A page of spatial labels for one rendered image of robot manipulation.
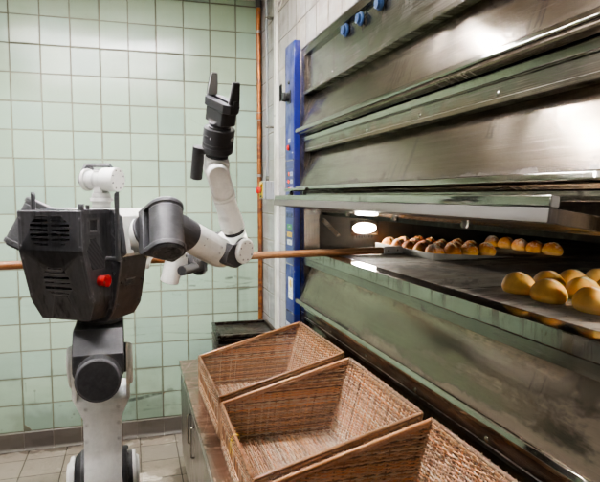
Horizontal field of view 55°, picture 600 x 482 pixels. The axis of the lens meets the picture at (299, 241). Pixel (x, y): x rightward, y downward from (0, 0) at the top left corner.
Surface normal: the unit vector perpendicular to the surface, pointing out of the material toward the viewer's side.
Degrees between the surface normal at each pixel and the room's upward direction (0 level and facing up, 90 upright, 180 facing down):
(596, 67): 90
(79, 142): 90
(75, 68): 90
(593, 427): 70
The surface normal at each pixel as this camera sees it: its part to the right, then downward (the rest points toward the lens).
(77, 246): -0.32, 0.07
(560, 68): -0.96, 0.02
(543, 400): -0.90, -0.32
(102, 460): 0.28, -0.26
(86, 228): 0.95, 0.03
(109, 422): 0.29, -0.02
